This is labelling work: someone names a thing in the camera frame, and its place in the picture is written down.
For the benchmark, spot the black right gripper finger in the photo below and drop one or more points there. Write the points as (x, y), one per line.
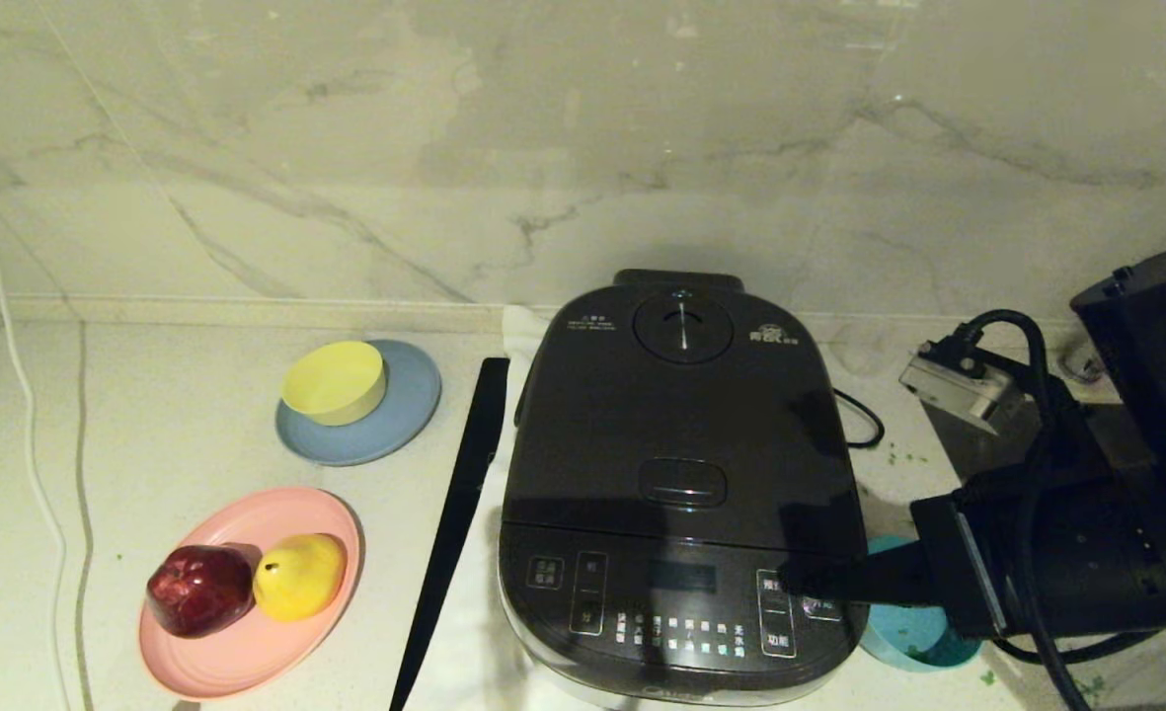
(869, 592)
(869, 567)

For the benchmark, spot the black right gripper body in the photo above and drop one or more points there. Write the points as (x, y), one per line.
(1086, 553)

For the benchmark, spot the teal bowl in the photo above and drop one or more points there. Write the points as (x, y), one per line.
(918, 637)

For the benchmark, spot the dark grey rice cooker lid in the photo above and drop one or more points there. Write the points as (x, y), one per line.
(681, 415)

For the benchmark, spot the yellow bowl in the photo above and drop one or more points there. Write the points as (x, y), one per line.
(333, 380)

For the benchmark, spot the stainless steel sink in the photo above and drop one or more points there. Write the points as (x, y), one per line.
(977, 449)

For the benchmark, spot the chrome faucet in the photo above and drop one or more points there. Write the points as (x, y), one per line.
(1084, 367)

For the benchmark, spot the black flat strip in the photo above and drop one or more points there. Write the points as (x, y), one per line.
(464, 474)

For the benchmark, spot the blue plate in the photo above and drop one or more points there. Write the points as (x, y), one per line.
(407, 415)

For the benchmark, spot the yellow pear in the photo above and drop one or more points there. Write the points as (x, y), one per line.
(298, 581)

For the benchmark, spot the pink plate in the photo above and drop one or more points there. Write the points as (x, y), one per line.
(247, 654)

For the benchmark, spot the red apple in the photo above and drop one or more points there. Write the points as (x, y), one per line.
(197, 591)

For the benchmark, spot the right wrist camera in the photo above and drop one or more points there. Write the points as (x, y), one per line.
(968, 390)

